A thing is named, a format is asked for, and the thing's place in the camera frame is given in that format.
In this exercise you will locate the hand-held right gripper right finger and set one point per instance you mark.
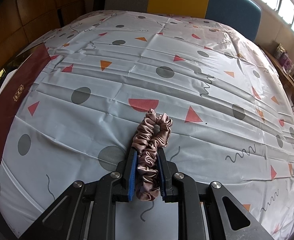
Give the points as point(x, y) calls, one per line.
point(162, 177)

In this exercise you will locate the patterned white tablecloth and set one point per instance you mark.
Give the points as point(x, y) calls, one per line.
point(162, 55)

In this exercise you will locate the gold tin box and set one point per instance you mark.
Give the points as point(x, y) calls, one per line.
point(14, 97)

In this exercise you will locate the wooden wardrobe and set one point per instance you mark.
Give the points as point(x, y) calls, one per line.
point(36, 10)

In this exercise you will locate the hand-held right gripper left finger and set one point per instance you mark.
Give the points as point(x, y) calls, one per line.
point(132, 177)

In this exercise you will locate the dark green small box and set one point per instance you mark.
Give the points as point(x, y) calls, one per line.
point(278, 51)

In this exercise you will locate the pink satin scrunchie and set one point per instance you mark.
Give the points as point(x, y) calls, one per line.
point(147, 170)

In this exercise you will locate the wooden windowsill shelf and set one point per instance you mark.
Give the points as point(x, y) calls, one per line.
point(287, 80)

